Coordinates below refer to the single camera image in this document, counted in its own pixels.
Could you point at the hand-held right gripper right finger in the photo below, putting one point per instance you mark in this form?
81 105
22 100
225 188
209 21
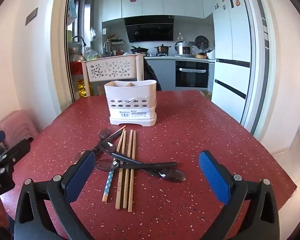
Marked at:
213 173

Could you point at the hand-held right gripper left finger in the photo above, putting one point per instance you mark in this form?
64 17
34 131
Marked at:
81 172

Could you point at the blue ended wooden chopstick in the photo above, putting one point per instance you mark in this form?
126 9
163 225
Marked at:
109 181

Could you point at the white plastic utensil holder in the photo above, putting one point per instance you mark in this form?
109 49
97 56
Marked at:
130 92

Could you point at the cardboard box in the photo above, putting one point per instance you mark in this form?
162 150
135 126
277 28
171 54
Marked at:
206 93

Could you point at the golden bottle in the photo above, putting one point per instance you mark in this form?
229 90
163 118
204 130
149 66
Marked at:
81 87

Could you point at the black built-in oven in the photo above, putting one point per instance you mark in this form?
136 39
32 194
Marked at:
192 77

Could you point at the red box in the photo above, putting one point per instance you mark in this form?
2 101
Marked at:
76 68

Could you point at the white flower cutout storage rack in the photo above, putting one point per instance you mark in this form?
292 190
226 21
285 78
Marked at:
110 67

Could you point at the grey lower cabinet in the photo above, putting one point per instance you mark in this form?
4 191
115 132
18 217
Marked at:
165 75

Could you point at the black jacket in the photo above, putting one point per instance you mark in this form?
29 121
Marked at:
151 76

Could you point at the wooden cutting board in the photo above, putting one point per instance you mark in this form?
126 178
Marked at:
201 56

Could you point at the metal basin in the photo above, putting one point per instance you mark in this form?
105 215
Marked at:
75 48

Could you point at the small white appliance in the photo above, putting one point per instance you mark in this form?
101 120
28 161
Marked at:
210 54

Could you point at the silver pressure cooker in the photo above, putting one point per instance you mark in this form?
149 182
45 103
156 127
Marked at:
184 50

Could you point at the kitchen faucet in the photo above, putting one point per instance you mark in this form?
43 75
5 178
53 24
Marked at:
79 38

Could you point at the gas stove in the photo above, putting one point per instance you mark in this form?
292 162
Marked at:
162 54

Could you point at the metal spice rack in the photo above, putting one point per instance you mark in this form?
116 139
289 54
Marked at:
115 47

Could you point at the white refrigerator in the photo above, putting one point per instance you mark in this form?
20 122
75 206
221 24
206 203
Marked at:
230 42

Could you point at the round black pan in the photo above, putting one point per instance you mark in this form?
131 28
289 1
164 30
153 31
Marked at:
202 41

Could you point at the steel pot with lid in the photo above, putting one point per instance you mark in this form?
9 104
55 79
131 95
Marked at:
162 48

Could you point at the black wok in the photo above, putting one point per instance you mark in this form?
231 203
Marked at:
139 50

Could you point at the hanging plastic bag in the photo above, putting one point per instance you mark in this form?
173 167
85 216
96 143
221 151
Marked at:
92 33

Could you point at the black range hood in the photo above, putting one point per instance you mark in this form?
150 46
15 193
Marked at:
150 30

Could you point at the white upper cabinets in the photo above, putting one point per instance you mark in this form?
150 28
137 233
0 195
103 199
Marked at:
152 5

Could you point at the white sliding door frame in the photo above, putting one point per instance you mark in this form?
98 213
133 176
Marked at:
257 55
58 42

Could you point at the dark wall switch panel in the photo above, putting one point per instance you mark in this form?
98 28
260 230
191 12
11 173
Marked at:
31 16

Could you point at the white wall outlet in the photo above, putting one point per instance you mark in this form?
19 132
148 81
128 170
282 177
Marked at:
104 31

